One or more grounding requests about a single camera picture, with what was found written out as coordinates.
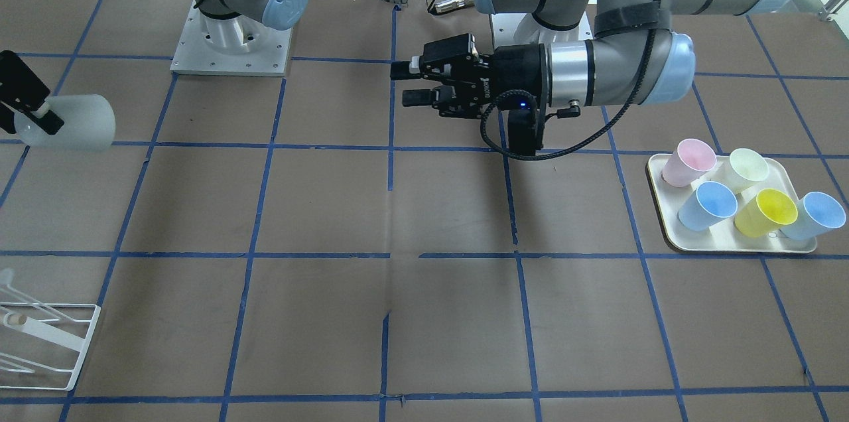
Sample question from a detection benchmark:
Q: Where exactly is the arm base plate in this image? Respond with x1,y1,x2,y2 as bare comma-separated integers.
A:
490,5,592,49
170,2,293,78

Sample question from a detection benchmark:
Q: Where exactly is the pink plastic cup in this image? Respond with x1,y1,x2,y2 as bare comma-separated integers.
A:
661,138,718,187

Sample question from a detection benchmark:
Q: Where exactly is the pale green plastic cup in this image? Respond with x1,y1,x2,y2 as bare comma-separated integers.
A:
710,148,770,195

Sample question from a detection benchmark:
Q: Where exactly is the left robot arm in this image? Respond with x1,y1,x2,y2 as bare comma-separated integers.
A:
391,0,789,119

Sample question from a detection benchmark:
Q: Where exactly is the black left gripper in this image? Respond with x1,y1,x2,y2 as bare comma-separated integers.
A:
390,34,544,119

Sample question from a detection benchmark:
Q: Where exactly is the white wire cup rack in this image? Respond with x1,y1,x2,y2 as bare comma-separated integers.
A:
1,268,102,392

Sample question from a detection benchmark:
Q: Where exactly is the cream plastic tray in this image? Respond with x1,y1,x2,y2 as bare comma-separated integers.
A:
646,153,818,253

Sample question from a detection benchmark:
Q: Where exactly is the grey white plastic cup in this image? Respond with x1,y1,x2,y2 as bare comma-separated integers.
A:
13,94,116,152

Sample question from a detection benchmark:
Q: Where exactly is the blue plastic cup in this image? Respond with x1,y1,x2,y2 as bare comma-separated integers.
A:
677,181,739,232
781,191,847,240

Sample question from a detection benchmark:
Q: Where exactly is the yellow plastic cup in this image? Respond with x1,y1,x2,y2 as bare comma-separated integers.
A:
734,188,799,238

